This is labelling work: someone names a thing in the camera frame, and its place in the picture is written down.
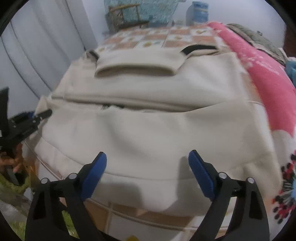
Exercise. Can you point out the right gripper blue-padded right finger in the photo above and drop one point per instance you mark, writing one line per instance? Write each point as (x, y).
(249, 219)

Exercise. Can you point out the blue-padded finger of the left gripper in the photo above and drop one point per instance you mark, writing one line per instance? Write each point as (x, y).
(24, 115)
(43, 115)

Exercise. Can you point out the wooden chair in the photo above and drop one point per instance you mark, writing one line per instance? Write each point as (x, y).
(126, 16)

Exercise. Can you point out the teal patterned wall cloth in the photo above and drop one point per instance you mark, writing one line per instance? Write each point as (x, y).
(159, 13)

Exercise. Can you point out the beige fleece jacket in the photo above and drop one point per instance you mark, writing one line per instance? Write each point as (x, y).
(147, 109)

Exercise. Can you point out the pink floral blanket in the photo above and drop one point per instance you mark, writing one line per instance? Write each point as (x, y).
(274, 87)

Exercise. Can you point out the blue patterned garment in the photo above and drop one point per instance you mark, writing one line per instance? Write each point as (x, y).
(290, 69)

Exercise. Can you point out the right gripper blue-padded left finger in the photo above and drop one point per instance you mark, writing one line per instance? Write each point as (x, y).
(45, 219)

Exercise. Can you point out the person's left hand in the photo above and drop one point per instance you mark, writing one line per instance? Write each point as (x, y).
(16, 162)

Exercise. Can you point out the blue water dispenser bottle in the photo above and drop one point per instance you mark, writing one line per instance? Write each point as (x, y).
(197, 13)

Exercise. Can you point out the grey folded blanket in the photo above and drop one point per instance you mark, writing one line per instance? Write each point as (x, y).
(258, 41)

